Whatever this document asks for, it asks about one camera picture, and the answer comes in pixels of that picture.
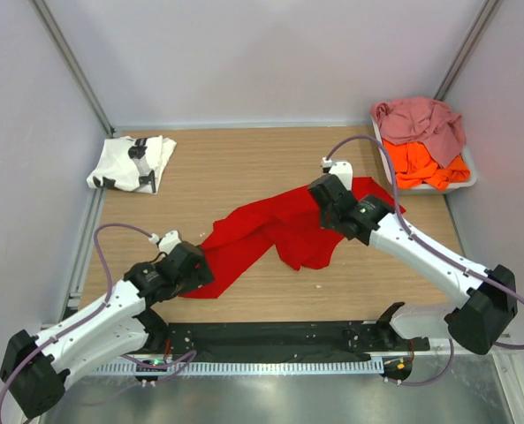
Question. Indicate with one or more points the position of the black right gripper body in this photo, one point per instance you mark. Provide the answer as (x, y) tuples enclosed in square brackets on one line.
[(327, 222)]

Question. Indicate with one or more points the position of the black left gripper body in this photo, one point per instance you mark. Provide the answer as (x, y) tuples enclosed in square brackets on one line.
[(200, 276)]

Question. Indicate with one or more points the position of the red t shirt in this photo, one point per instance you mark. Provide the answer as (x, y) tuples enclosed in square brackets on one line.
[(289, 222)]

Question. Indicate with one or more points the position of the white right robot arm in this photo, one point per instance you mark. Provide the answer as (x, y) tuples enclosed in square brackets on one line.
[(478, 308)]

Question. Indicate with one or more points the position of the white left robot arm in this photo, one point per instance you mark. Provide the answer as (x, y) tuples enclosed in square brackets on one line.
[(38, 369)]

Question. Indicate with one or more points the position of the orange t shirt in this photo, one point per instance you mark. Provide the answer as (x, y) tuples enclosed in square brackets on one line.
[(415, 167)]

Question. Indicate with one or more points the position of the folded white printed t shirt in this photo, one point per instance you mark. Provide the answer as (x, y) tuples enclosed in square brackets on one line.
[(132, 165)]

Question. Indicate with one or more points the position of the pink t shirt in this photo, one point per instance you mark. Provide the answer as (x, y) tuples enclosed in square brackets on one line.
[(420, 119)]

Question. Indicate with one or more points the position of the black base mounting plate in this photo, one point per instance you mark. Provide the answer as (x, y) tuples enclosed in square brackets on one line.
[(280, 342)]

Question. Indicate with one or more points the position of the white plastic tray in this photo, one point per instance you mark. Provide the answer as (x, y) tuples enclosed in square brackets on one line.
[(424, 189)]

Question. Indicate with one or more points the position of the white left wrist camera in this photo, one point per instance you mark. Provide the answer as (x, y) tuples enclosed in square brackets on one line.
[(166, 243)]

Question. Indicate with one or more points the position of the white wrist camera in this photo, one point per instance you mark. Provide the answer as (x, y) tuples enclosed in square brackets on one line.
[(341, 169), (166, 243)]

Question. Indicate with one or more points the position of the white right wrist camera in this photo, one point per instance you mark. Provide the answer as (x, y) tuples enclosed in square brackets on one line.
[(341, 169)]

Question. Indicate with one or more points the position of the slotted grey cable duct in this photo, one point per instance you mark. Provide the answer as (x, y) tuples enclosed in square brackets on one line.
[(122, 367)]

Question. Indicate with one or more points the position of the aluminium right frame post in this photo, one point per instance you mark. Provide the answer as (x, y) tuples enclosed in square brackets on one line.
[(467, 48)]

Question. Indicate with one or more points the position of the aluminium frame post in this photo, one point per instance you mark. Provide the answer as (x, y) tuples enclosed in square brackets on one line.
[(467, 48), (65, 51)]

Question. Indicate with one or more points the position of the aluminium left frame post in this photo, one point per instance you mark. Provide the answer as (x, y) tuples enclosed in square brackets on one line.
[(65, 51)]

